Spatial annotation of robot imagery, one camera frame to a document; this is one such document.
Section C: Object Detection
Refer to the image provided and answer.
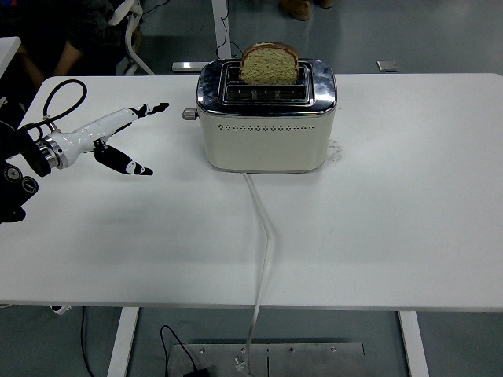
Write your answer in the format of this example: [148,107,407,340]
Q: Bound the thin black hanging cable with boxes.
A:
[215,15,244,60]

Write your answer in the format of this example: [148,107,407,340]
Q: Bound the white table leg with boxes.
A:
[106,307,140,377]
[398,310,430,377]

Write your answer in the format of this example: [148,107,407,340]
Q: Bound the cream and chrome toaster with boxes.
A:
[195,57,338,174]

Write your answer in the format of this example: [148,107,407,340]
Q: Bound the brown bread slice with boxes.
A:
[238,41,299,86]

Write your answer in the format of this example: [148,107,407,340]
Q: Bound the black cable with adapter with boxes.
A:
[159,324,210,377]

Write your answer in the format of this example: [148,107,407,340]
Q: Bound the white desk leg with foot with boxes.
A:
[171,0,243,73]

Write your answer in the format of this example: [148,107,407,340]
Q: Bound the white side desk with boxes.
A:
[0,36,21,79]

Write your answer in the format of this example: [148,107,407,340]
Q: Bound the white chair frame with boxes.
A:
[108,0,156,76]

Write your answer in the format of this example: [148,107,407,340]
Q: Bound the thin black floor cable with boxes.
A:
[79,306,97,377]

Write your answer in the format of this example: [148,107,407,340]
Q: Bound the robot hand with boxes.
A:
[54,102,171,177]

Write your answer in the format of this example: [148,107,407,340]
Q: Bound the grey metal plate with screws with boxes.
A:
[172,342,365,377]

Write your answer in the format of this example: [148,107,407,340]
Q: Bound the white flat power cord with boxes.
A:
[234,171,273,374]

